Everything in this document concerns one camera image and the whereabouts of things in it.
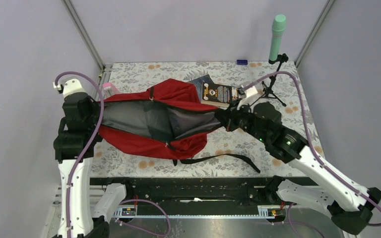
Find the green microphone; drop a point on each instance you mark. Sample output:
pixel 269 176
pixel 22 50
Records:
pixel 278 28

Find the dark blue book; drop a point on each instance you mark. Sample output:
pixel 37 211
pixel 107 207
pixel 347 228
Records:
pixel 199 82

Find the pink metronome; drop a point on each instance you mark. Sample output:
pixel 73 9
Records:
pixel 110 89

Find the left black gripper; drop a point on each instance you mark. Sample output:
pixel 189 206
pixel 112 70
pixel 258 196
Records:
pixel 96 111

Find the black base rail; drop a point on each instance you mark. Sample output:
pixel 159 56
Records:
pixel 201 197

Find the floral table mat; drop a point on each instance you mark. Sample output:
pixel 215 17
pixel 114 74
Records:
pixel 232 154

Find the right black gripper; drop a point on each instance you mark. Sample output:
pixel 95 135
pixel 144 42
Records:
pixel 228 117

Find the small blue box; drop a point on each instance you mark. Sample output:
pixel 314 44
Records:
pixel 241 62

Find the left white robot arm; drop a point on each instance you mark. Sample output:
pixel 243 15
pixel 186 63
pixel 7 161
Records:
pixel 74 152

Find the red backpack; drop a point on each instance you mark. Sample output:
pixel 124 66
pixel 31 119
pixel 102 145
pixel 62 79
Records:
pixel 167 121

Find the black cover book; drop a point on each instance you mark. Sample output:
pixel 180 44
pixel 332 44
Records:
pixel 218 95

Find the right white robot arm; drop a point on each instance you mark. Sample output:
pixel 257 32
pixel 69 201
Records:
pixel 348 204

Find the black tripod mic stand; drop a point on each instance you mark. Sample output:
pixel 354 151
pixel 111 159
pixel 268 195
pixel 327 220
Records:
pixel 267 90

